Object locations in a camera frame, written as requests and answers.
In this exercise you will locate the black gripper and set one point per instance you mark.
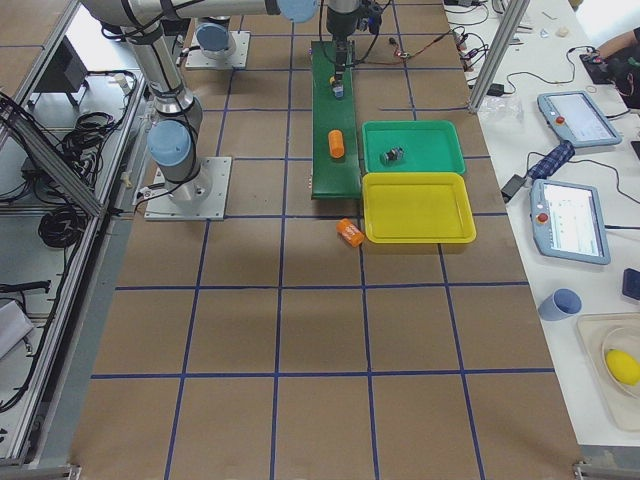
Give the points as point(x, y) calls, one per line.
point(338, 28)

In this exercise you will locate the plain orange cylinder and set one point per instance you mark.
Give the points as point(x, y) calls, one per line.
point(336, 145)

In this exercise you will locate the green push button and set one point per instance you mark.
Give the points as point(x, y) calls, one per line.
point(393, 156)

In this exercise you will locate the orange cylinder labelled 4680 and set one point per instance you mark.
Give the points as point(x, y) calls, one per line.
point(350, 232)

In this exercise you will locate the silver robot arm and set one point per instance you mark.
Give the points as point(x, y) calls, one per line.
point(294, 11)
point(172, 141)

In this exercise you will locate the green plastic tray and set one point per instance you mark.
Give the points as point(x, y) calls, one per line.
point(429, 146)

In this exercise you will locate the yellow plastic tray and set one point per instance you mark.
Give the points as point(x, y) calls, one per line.
point(417, 208)

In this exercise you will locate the blue checkered cloth roll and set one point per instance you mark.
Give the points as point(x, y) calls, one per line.
point(552, 161)

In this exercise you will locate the teach pendant far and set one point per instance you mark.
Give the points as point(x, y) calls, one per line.
point(573, 116)

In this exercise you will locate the teach pendant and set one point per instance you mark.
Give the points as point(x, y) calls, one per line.
point(573, 116)
point(567, 222)

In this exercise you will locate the teach pendant near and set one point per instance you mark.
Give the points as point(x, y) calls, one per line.
point(567, 222)

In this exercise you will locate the blue plastic cup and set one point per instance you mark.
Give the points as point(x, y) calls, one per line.
point(561, 304)

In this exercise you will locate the yellow lemon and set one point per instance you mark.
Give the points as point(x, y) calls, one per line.
point(622, 366)

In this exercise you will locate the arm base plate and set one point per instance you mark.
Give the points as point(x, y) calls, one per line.
point(227, 51)
point(203, 198)

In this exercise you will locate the aluminium frame post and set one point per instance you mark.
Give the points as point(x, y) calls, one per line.
point(499, 45)

